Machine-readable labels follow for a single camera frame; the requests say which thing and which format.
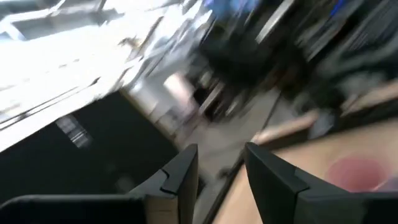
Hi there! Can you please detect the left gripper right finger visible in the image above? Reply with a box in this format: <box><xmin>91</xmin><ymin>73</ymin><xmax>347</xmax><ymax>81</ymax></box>
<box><xmin>244</xmin><ymin>142</ymin><xmax>348</xmax><ymax>224</ymax></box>

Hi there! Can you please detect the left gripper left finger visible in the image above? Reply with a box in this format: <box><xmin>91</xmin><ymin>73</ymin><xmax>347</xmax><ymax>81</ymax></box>
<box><xmin>129</xmin><ymin>142</ymin><xmax>200</xmax><ymax>224</ymax></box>

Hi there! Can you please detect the pink cup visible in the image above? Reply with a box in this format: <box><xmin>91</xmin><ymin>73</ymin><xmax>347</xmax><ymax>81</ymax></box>
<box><xmin>325</xmin><ymin>156</ymin><xmax>389</xmax><ymax>193</ymax></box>

